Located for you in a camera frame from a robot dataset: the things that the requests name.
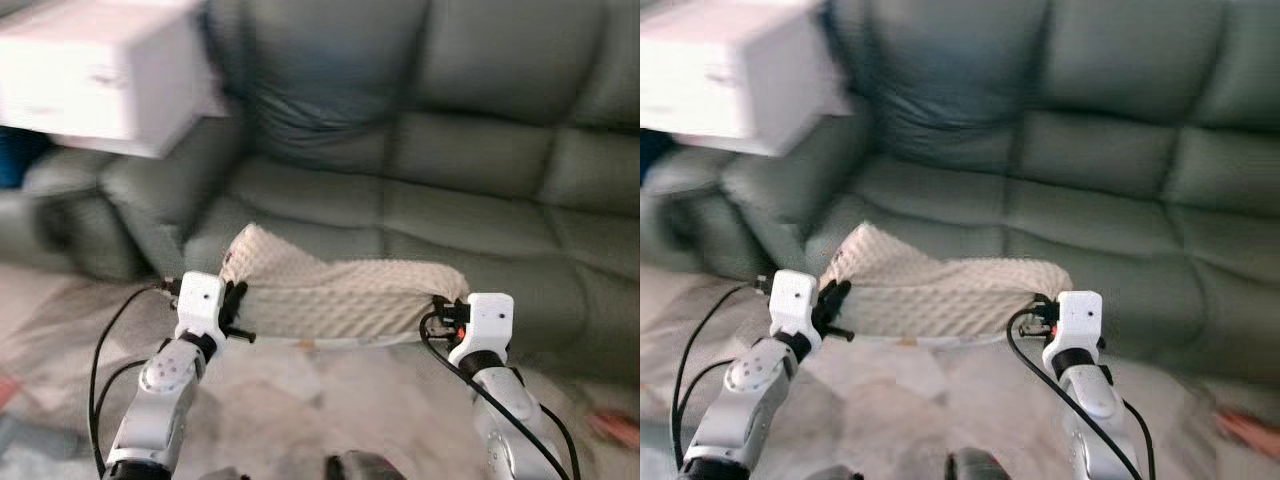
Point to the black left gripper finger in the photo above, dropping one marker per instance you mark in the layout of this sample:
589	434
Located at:
836	290
237	292

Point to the cream textured pillow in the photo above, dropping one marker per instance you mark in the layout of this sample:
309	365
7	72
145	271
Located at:
950	295
340	295

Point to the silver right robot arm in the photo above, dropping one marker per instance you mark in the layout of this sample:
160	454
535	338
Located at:
510	410
1095	400

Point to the grey green leather sofa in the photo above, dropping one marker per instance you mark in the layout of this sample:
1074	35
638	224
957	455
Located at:
480	180
1100	190

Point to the grey left robot leg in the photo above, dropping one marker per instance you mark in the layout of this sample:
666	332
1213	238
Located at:
225	474
842	474

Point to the red thing on floor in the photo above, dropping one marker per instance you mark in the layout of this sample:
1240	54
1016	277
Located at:
615	430
1250	430

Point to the white box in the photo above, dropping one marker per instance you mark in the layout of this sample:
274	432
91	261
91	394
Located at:
90	70
720	70

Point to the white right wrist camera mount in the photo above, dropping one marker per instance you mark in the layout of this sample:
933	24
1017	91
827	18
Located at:
488	320
1078	318

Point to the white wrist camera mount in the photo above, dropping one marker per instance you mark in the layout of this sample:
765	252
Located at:
1078	318
793	300
198	300
488	320

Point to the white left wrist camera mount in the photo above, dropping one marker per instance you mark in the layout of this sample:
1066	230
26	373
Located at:
198	300
793	300

